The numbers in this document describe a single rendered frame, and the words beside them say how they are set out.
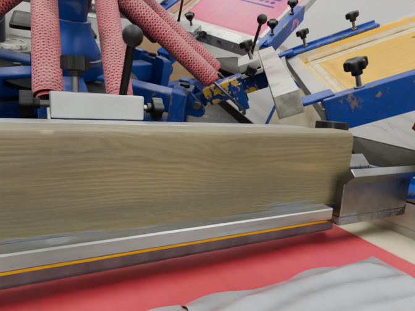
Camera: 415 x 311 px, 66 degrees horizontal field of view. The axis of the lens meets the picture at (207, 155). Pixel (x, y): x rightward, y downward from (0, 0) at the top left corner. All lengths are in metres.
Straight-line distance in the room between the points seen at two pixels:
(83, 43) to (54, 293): 0.78
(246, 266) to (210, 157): 0.09
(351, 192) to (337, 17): 2.64
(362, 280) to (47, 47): 0.60
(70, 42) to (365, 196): 0.80
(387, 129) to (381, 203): 2.14
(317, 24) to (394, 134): 1.16
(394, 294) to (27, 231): 0.24
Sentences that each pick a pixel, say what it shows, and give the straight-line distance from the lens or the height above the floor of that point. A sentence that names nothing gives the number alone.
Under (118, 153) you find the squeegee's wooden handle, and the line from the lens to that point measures 0.20.
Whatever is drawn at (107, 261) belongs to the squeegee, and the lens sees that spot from 0.24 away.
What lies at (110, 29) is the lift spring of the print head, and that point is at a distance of 0.73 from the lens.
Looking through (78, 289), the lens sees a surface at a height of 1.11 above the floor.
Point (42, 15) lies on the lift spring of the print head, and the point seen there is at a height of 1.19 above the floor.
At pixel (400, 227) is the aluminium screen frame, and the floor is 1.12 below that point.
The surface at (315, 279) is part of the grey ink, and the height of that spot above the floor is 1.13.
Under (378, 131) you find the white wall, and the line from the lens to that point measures 2.52.
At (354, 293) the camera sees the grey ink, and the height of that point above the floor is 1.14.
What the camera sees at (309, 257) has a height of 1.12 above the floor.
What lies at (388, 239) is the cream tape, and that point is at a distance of 0.37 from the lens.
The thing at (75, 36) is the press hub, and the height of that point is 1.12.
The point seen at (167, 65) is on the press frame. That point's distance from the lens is 1.18.
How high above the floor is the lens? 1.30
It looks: 27 degrees down
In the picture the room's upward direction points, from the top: 13 degrees clockwise
